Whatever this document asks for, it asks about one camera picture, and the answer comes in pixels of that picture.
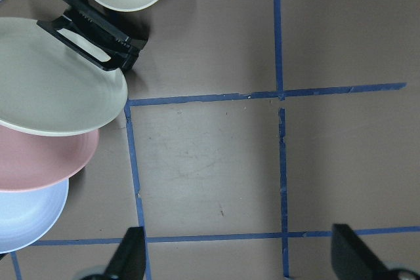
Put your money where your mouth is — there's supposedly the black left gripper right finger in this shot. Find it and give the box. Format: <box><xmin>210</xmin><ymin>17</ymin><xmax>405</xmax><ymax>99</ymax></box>
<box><xmin>331</xmin><ymin>224</ymin><xmax>419</xmax><ymax>280</ymax></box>

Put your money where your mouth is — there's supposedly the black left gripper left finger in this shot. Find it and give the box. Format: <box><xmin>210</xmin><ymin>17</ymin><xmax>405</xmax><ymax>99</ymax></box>
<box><xmin>75</xmin><ymin>227</ymin><xmax>146</xmax><ymax>280</ymax></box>

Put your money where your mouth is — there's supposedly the light blue plate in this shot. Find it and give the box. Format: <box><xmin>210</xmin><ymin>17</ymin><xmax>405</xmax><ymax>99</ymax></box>
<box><xmin>1</xmin><ymin>180</ymin><xmax>69</xmax><ymax>254</ymax></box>

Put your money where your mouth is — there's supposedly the pink plate in rack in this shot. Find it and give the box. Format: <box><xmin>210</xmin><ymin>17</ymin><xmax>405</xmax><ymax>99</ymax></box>
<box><xmin>1</xmin><ymin>127</ymin><xmax>99</xmax><ymax>192</ymax></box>

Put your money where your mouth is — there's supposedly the cream plate in rack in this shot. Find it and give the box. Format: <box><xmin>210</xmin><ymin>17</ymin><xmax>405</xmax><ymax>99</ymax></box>
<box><xmin>1</xmin><ymin>17</ymin><xmax>128</xmax><ymax>136</ymax></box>

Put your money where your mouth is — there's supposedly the black dish rack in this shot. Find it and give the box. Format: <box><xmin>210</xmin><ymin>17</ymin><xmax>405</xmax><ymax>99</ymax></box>
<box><xmin>37</xmin><ymin>0</ymin><xmax>148</xmax><ymax>71</ymax></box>

